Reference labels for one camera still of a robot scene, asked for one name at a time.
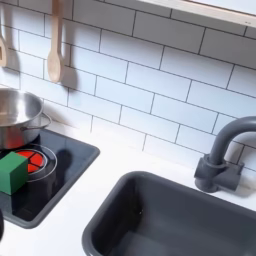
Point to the green block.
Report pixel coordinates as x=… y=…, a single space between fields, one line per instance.
x=12 y=172

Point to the black stove top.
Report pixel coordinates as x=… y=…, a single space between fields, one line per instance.
x=63 y=166

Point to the dark grey tap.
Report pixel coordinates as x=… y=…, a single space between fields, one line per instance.
x=216 y=160

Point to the wooden spoon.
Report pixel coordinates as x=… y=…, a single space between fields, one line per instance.
x=55 y=63

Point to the dark grey sink basin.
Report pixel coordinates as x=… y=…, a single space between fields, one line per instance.
x=180 y=220

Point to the steel pot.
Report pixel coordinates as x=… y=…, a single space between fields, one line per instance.
x=18 y=115

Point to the wooden spatula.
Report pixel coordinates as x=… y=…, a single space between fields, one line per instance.
x=2 y=51

